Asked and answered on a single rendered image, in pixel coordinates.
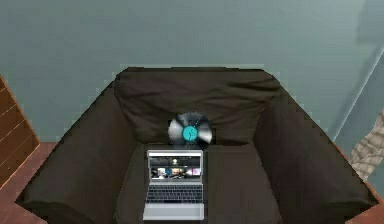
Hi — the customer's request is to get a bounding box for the black vinyl record teal label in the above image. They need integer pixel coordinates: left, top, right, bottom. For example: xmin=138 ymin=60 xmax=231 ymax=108
xmin=167 ymin=111 xmax=214 ymax=147

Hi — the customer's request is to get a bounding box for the brown wooden cabinet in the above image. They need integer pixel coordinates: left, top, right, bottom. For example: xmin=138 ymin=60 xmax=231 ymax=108
xmin=0 ymin=75 xmax=41 ymax=190

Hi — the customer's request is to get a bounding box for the dark brown armchair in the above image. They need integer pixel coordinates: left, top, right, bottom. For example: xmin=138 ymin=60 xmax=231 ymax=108
xmin=14 ymin=66 xmax=380 ymax=224

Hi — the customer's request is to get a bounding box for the grey mottled cloth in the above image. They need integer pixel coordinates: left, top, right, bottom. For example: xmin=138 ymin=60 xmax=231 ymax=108
xmin=348 ymin=108 xmax=384 ymax=182

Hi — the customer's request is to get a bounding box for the open silver laptop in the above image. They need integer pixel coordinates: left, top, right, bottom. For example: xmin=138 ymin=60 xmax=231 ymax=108
xmin=142 ymin=149 xmax=206 ymax=222

